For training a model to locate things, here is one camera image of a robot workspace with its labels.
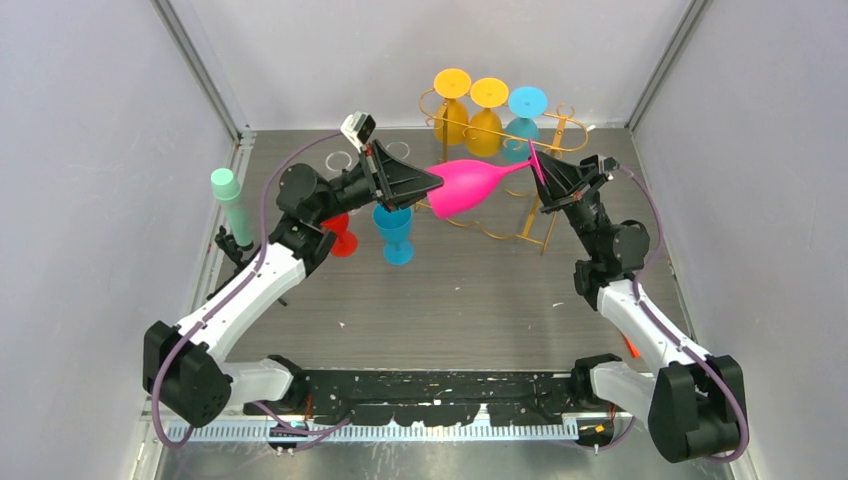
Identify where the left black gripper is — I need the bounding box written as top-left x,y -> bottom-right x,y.
314,141 -> 445,226

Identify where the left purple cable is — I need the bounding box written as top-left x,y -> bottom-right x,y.
150,131 -> 346,452

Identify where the black tripod stand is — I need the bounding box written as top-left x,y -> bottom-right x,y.
206,226 -> 258,300

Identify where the orange block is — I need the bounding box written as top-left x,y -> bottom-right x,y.
622,335 -> 641,359

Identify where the mint green cup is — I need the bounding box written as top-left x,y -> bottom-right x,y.
210,168 -> 254,248

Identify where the left aluminium frame post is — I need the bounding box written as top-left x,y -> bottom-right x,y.
151,0 -> 243,144

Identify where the yellow wine glass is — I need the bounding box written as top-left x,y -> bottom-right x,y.
465,77 -> 509,157
433,68 -> 472,146

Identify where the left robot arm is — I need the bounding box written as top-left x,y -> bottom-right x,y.
142,140 -> 444,429

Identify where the blue wine glass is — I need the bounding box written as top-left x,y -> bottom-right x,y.
501,86 -> 548,163
372,204 -> 415,266

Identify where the right aluminium frame post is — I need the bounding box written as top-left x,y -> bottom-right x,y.
625,0 -> 712,133

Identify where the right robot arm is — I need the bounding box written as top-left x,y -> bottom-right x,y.
530,151 -> 750,463

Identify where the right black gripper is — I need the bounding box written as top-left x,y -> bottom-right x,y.
525,156 -> 610,261

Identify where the gold wire glass rack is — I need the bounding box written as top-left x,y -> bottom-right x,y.
414,86 -> 596,254

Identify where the pink wine glass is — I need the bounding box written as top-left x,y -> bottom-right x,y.
425,140 -> 542,220

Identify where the red wine glass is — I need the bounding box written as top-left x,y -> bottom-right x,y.
321,213 -> 358,257

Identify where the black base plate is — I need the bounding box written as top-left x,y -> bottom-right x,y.
264,369 -> 614,427

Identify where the aluminium frame post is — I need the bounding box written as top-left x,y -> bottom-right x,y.
625,0 -> 712,133
151,0 -> 243,144

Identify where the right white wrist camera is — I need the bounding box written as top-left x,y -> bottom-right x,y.
592,155 -> 621,179

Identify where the clear wine glass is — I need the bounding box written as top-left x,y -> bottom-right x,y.
385,141 -> 411,160
324,150 -> 353,173

